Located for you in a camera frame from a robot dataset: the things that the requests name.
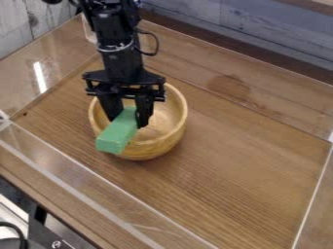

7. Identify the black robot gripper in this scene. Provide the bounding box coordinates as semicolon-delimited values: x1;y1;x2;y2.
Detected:
81;42;166;128

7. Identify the green rectangular block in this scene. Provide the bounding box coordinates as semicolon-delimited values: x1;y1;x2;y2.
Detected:
95;107;138;155

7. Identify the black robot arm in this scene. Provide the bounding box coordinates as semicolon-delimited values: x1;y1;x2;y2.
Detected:
68;0;167;128

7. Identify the brown wooden bowl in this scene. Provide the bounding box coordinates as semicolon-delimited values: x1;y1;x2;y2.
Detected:
88;84;188;160

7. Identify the black cable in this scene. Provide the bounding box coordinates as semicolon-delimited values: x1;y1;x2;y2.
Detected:
133;29;162;57

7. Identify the clear acrylic tray wall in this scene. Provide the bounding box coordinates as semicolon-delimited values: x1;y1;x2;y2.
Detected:
0;19;333;249

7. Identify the black table clamp bracket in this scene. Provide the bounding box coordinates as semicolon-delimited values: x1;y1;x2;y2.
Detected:
27;205;88;249

